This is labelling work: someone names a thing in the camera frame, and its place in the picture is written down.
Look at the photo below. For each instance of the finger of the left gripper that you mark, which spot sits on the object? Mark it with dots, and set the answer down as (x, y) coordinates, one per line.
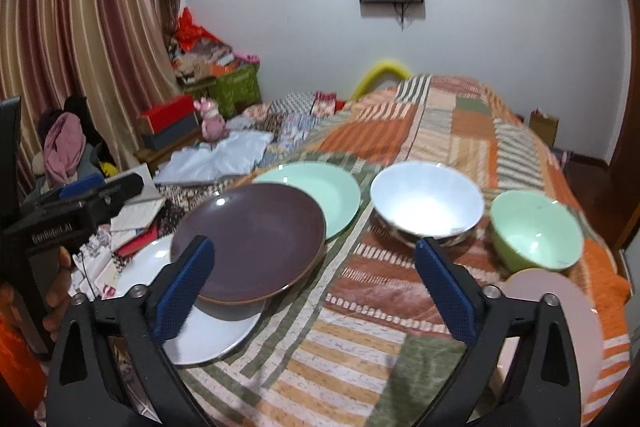
(81, 187)
(101, 203)

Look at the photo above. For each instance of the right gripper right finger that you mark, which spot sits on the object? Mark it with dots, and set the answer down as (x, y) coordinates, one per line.
(542, 385)

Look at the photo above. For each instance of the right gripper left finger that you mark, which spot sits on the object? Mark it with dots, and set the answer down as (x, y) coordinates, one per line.
(85, 387)

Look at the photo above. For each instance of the white plate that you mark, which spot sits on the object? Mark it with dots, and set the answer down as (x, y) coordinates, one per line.
(210, 331)

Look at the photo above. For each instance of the mint green bowl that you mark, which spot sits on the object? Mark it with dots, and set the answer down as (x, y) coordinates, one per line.
(530, 230)

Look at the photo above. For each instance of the mint green plate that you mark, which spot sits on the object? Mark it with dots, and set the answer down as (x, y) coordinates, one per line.
(334, 189)

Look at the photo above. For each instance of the white spotted bowl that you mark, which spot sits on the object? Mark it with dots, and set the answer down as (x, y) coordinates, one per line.
(426, 199)

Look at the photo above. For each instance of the left hand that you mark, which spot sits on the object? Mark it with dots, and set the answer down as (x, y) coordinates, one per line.
(57, 297)

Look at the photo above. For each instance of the open white book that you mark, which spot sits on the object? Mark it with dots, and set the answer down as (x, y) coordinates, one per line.
(139, 211)

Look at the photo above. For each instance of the pink cloth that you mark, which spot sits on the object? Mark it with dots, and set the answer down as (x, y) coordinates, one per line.
(63, 148)

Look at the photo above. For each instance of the red notebook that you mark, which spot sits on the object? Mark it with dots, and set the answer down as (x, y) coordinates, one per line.
(142, 240)

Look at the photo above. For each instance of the dark grey box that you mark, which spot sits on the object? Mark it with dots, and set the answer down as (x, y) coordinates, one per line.
(171, 134)

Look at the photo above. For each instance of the red box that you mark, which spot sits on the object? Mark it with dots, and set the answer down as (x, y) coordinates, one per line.
(161, 116)

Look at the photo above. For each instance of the pink plush toy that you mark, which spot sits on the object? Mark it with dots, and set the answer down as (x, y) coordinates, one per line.
(213, 125)

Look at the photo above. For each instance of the light blue plastic bag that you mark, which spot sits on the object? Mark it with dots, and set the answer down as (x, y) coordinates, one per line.
(234, 156)

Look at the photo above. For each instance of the green storage box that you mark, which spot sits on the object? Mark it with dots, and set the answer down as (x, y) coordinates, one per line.
(233, 92)

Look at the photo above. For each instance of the red fabric on box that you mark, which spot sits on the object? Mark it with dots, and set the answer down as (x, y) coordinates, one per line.
(188, 34)

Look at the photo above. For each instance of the striped brown curtain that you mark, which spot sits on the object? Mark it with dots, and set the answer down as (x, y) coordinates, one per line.
(111, 52)

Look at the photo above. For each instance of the patchwork striped bedspread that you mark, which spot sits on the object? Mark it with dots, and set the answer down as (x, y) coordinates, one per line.
(359, 341)

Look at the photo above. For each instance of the checkered patchwork quilt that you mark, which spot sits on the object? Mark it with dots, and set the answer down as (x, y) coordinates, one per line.
(290, 120)

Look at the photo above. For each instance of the yellow foam tube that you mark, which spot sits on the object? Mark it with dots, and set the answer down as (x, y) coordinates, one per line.
(380, 71)

